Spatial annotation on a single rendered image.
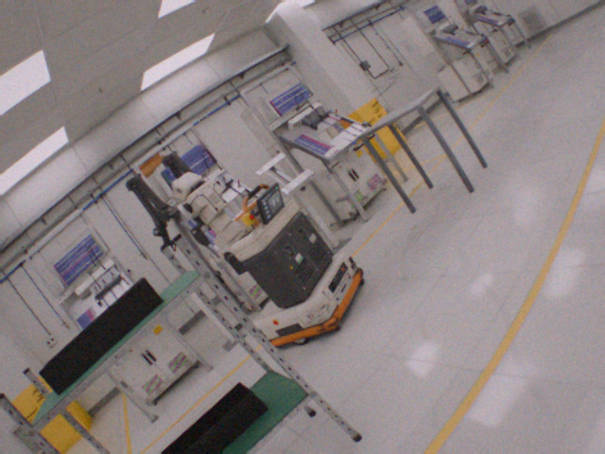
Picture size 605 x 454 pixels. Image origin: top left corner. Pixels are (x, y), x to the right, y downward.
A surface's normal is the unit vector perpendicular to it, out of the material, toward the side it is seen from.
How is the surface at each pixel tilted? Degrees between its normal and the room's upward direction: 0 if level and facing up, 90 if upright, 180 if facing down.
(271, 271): 90
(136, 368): 90
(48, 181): 90
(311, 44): 90
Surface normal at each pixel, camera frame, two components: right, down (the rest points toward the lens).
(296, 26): 0.43, -0.12
